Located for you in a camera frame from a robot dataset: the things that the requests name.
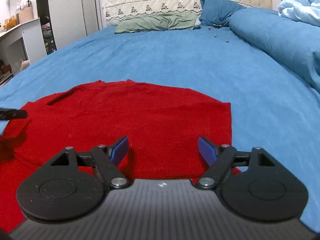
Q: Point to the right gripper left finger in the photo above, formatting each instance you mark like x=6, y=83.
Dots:
x=106, y=160

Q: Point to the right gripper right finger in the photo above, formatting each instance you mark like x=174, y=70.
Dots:
x=219, y=159

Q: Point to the red knit sweater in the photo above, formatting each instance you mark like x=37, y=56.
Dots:
x=163, y=125

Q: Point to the beige bag on floor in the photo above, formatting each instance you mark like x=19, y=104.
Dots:
x=24, y=64

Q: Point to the blue bed sheet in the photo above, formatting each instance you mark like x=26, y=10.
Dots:
x=272, y=107

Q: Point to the white desk shelf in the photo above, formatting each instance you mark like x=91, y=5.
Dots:
x=22, y=42

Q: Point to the orange plush on desk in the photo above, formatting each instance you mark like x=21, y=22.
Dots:
x=10, y=23

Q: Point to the wicker basket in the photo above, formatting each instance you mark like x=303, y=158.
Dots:
x=25, y=14

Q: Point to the grey white wardrobe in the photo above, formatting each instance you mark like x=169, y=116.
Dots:
x=69, y=20

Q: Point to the blue rolled duvet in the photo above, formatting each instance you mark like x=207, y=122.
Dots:
x=293, y=44

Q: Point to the green pillow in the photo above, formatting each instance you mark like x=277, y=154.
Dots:
x=159, y=22

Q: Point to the dark blue pillow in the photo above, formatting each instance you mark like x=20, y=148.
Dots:
x=216, y=13

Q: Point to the light blue blanket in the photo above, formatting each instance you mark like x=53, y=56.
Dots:
x=306, y=11

